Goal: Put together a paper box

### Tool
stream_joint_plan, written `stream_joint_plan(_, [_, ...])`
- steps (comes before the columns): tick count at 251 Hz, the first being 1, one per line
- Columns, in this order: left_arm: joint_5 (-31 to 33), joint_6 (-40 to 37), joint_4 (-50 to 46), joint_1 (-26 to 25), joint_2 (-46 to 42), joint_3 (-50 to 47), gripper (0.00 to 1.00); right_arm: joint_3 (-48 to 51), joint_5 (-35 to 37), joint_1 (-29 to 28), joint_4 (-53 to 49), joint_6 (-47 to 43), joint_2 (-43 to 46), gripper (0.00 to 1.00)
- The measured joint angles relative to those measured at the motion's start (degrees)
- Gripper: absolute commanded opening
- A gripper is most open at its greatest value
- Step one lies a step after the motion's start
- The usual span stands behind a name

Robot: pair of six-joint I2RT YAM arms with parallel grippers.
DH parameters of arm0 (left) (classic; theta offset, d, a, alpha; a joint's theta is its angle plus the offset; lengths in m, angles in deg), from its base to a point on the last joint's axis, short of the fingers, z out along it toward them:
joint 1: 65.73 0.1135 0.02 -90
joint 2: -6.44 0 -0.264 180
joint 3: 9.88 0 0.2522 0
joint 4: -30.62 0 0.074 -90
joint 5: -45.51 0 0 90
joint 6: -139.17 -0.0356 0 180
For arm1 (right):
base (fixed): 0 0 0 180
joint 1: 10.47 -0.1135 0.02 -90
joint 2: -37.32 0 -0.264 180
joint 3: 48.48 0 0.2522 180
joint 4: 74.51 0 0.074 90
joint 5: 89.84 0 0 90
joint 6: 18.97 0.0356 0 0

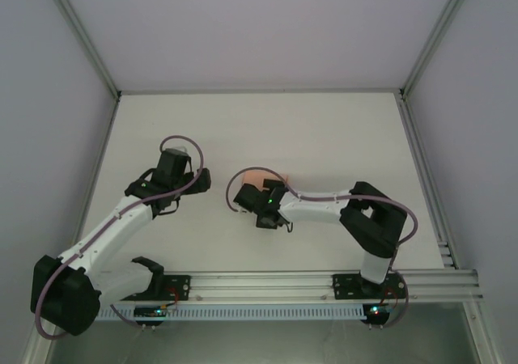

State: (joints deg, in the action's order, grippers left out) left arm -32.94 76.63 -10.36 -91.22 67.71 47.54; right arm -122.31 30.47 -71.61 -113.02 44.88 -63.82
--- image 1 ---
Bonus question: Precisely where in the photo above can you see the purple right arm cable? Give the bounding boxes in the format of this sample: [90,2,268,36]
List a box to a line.
[225,167,418,329]

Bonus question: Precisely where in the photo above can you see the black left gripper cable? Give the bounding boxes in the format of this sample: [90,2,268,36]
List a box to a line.
[155,200,181,217]

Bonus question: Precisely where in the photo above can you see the aluminium lower frame post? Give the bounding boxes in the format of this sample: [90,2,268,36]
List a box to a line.
[22,331,56,364]
[463,301,503,364]

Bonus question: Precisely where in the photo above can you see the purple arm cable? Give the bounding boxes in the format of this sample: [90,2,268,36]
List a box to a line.
[225,167,418,329]
[34,135,205,341]

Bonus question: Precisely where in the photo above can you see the aluminium frame post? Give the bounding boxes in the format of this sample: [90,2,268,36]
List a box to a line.
[22,331,56,364]
[40,0,122,98]
[463,301,503,364]
[399,0,477,98]

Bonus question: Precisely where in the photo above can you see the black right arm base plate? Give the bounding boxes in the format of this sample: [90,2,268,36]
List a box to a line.
[331,273,407,302]

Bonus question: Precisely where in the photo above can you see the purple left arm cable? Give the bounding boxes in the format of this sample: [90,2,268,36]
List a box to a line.
[34,135,205,341]

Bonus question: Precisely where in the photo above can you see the right controller board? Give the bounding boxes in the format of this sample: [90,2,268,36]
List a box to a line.
[362,303,393,325]

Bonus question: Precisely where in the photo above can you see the left controller board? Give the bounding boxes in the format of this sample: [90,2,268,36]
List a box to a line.
[133,305,168,325]

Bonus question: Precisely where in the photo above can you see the slotted pale blue cable duct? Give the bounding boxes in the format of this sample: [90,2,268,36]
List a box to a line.
[96,303,365,323]

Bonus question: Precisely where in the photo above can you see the pink paper box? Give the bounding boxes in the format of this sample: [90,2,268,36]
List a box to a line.
[241,171,290,192]

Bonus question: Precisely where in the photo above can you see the aluminium table side rail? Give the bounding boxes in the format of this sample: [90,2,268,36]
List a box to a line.
[63,95,121,273]
[395,95,461,270]

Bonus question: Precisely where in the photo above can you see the aluminium mounting rail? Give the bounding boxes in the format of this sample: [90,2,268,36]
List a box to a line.
[42,269,485,303]

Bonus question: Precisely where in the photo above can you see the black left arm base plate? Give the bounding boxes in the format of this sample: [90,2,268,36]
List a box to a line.
[155,273,192,302]

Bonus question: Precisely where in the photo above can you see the controller board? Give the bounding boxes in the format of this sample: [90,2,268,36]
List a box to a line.
[133,305,168,325]
[362,303,393,325]

